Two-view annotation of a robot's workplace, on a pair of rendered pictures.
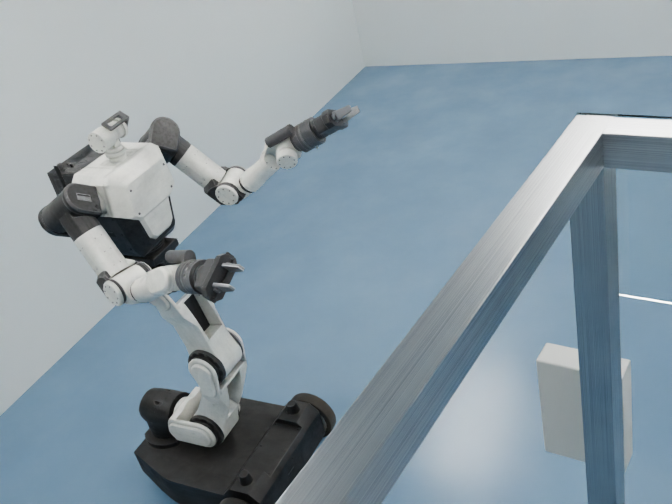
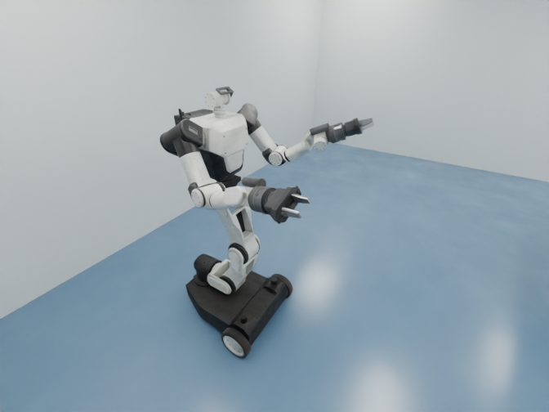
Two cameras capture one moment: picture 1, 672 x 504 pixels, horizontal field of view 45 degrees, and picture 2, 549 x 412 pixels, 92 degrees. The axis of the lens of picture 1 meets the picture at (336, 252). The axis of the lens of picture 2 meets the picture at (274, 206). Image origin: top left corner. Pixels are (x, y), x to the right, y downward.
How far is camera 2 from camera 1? 1.21 m
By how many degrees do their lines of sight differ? 2
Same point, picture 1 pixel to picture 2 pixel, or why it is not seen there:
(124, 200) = (218, 141)
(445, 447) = (347, 320)
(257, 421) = (252, 284)
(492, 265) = not seen: outside the picture
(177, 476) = (205, 306)
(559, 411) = not seen: outside the picture
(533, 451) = (396, 336)
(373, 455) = not seen: outside the picture
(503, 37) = (370, 139)
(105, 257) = (198, 173)
